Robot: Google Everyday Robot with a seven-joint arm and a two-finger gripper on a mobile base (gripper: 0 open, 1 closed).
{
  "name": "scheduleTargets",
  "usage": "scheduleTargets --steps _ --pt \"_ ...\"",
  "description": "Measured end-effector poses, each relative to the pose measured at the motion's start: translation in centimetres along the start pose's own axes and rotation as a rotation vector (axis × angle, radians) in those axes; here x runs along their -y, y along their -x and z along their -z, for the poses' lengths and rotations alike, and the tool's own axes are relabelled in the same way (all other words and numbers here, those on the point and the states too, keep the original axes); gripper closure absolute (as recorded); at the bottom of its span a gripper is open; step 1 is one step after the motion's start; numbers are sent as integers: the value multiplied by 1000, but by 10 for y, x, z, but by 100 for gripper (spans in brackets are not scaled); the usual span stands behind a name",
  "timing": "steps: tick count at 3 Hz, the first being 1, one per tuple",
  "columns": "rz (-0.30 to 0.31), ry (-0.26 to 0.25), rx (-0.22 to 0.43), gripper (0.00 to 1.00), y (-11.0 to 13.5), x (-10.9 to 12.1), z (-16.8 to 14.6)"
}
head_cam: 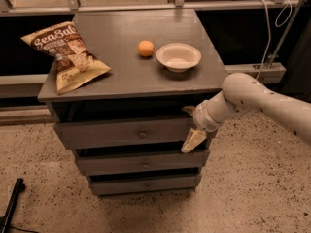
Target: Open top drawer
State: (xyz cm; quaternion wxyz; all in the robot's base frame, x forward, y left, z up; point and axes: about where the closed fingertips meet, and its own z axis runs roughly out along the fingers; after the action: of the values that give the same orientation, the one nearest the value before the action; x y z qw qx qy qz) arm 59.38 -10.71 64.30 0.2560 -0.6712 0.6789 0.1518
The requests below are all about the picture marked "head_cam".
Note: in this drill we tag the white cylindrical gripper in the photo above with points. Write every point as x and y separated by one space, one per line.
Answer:
201 117

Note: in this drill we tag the grey top drawer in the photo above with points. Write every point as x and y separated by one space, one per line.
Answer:
124 132

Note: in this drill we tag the grey drawer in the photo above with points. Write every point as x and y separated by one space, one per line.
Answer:
124 132
157 183
141 162

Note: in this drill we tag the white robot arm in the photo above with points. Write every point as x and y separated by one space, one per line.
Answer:
240 94

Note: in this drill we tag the grey middle drawer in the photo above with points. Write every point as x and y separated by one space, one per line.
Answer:
141 162

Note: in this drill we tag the grey bottom drawer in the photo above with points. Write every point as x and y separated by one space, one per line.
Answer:
157 183

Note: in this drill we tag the grey wooden drawer cabinet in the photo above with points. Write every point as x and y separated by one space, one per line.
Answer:
136 86

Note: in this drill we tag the white paper bowl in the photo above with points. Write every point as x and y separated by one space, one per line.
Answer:
178 57

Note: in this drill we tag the orange fruit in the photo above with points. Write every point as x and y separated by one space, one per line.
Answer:
146 48

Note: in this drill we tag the sea salt chip bag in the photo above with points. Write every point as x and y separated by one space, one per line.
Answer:
75 64

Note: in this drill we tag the grey diagonal metal pole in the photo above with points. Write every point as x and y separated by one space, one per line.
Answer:
286 26

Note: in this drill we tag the black stand leg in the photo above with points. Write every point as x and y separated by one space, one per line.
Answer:
5 220

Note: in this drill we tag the metal railing frame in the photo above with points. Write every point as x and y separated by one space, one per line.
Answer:
18 15

